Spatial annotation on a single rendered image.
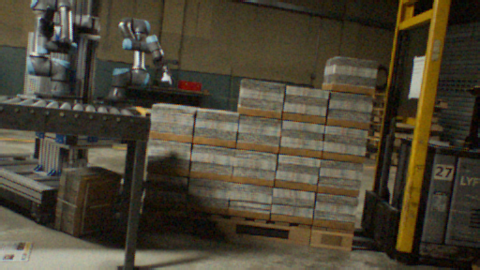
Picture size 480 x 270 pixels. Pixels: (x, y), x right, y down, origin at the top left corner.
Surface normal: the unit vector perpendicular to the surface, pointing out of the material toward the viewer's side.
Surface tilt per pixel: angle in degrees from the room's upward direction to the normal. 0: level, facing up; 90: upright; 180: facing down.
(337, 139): 90
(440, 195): 90
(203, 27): 90
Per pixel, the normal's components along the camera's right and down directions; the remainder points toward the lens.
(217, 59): 0.30, 0.12
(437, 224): 0.00, 0.09
